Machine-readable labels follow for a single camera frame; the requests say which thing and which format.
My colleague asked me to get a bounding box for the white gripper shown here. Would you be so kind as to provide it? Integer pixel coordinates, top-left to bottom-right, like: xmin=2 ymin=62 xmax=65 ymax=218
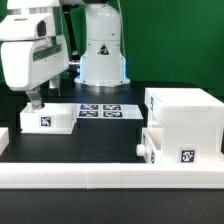
xmin=1 ymin=35 xmax=69 ymax=110

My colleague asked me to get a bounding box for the white tag plate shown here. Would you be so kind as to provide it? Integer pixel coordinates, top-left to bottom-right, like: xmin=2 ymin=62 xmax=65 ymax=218
xmin=77 ymin=104 xmax=143 ymax=120

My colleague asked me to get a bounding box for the white fence wall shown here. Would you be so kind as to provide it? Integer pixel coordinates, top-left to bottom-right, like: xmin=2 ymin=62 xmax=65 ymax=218
xmin=0 ymin=127 xmax=224 ymax=190

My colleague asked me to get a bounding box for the white front drawer box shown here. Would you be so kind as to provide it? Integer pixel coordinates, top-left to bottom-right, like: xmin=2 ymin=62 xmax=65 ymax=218
xmin=136 ymin=128 xmax=162 ymax=164

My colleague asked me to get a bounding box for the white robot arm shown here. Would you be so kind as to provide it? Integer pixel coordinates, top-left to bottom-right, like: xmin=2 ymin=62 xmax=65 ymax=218
xmin=0 ymin=0 xmax=130 ymax=110

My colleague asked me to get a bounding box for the black cable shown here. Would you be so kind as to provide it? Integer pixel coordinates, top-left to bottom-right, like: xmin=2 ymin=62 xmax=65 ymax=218
xmin=61 ymin=3 xmax=82 ymax=68

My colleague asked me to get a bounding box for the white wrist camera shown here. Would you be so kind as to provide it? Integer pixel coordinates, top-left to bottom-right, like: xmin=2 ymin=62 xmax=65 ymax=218
xmin=0 ymin=13 xmax=56 ymax=41

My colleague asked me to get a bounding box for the white drawer cabinet frame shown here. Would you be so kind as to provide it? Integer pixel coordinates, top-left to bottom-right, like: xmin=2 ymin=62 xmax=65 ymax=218
xmin=144 ymin=88 xmax=224 ymax=164

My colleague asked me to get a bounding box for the white drawer box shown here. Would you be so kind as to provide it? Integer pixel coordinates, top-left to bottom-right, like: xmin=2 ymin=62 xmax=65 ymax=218
xmin=136 ymin=128 xmax=162 ymax=164
xmin=20 ymin=103 xmax=77 ymax=134

